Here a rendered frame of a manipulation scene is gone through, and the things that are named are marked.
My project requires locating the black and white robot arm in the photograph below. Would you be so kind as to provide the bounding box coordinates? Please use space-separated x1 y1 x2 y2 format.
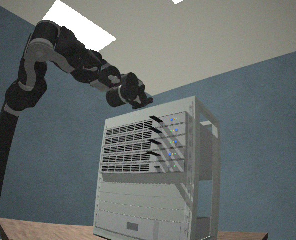
4 20 121 117

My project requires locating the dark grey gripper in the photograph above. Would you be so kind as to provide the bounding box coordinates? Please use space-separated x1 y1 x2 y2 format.
106 72 153 110

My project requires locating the white server rack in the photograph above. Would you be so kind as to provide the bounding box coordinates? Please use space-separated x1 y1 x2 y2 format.
93 96 221 240

